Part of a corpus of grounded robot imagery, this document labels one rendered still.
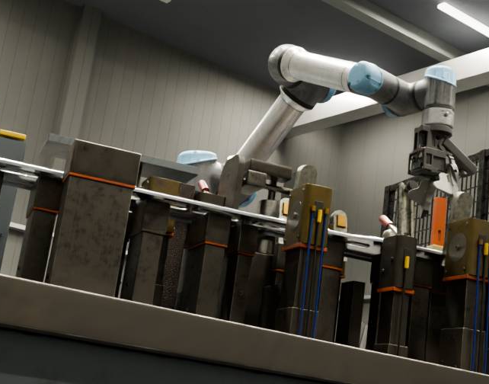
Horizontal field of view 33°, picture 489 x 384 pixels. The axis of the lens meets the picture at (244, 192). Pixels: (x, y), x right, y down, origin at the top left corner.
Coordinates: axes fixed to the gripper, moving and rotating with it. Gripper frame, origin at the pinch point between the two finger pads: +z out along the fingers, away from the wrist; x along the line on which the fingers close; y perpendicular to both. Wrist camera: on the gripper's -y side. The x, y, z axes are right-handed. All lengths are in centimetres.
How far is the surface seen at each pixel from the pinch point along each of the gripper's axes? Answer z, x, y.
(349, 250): 11.2, -7.4, 18.4
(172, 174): -4, -32, 56
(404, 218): -1.1, -14.9, 0.3
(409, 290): 22.8, 20.0, 18.8
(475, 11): -519, -741, -524
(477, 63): -450, -754, -541
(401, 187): -8.8, -15.1, 1.5
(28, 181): 10, -7, 92
